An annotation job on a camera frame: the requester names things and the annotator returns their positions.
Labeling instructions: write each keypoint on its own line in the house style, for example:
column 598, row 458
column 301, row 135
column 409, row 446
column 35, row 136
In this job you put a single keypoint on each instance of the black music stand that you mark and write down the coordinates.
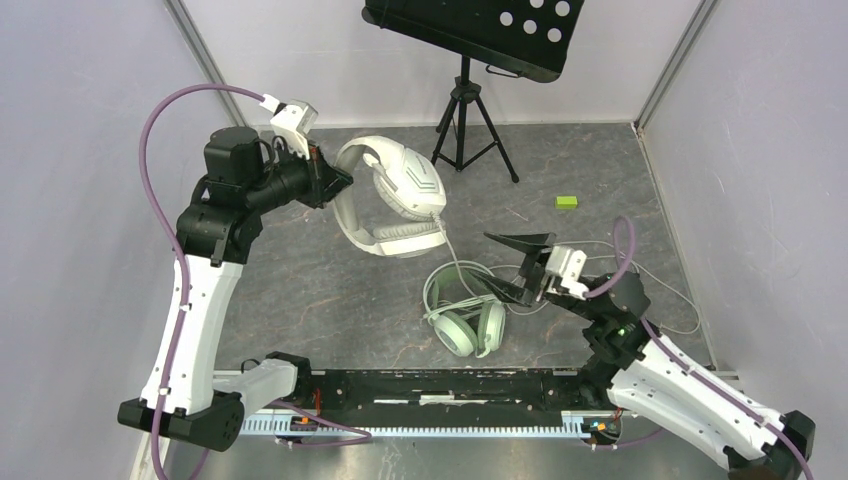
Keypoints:
column 515, row 39

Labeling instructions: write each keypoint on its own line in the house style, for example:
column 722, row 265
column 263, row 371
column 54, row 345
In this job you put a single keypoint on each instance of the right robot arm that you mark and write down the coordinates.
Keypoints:
column 634, row 367

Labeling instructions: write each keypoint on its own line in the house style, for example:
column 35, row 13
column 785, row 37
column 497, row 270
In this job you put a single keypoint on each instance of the green small block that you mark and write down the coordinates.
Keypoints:
column 566, row 202

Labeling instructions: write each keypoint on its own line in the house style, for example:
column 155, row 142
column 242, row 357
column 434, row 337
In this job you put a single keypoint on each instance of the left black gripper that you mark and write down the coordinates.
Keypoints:
column 319, row 175

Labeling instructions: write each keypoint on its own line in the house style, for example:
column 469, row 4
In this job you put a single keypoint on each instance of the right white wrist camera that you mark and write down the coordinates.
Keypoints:
column 563, row 267

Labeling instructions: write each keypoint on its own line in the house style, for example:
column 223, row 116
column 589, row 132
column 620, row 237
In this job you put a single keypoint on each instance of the white grey headphones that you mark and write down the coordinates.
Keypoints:
column 408, row 183

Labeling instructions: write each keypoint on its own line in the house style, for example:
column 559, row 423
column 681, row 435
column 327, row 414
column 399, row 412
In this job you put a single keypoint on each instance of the green headphones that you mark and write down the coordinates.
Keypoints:
column 466, row 317

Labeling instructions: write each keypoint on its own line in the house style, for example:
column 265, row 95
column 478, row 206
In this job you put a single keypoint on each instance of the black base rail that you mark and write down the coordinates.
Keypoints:
column 432, row 398

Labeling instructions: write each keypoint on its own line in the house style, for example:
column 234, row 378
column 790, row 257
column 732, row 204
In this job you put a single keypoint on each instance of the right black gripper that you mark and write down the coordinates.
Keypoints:
column 532, row 269

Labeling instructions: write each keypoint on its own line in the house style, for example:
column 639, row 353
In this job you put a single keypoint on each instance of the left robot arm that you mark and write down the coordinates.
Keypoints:
column 246, row 177

